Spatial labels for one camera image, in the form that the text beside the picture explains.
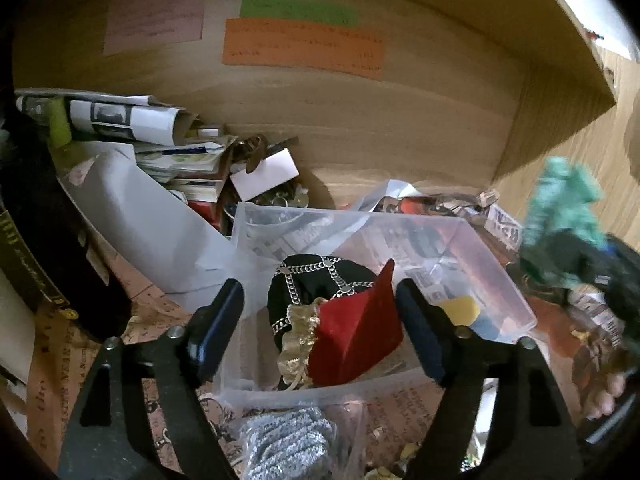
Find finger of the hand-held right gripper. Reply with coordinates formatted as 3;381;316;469
520;232;608;292

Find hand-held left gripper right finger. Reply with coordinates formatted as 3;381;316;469
395;278;586;480

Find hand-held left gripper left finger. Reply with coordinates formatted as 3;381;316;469
57;278;246;480

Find teal fuzzy cloth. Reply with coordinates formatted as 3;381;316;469
520;156;608;261

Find red felt cloth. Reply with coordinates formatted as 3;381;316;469
305;259;405;388

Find clear plastic box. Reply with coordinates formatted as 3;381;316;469
217;201;538;411

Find person's right hand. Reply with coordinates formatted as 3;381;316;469
582;360;632;422

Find yellow sponge piece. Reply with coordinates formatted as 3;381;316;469
440;296;482;329

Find printed brown paper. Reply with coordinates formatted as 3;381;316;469
26;259;451;480

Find torn newspaper piece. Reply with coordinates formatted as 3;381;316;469
480;201;527;252

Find gold lace trim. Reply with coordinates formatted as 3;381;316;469
272;297;327;387

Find red and black hat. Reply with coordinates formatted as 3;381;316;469
267;255;378;392

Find silver knitted fabric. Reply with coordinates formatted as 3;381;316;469
235;406;337;480

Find large white paper sheet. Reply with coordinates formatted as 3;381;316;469
57;140;242;294

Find white card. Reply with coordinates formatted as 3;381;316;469
229;150;300;201

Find stack of booklets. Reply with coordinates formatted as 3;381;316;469
135;135;239;202

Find wooden shelf cabinet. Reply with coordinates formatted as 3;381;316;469
12;0;619;211

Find rolled newspaper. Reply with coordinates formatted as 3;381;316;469
15;89;202;149

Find yellow-green sticky note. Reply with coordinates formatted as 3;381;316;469
47;100;74;149

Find orange paper note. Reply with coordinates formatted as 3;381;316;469
222;18;385;81

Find pink paper note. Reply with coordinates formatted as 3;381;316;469
103;0;207;56

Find green paper note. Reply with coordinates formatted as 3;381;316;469
239;0;360;29

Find brown leather strap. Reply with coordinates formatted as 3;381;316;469
244;134;271;174

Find black bag with gold strap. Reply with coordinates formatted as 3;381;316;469
0;110;132;342

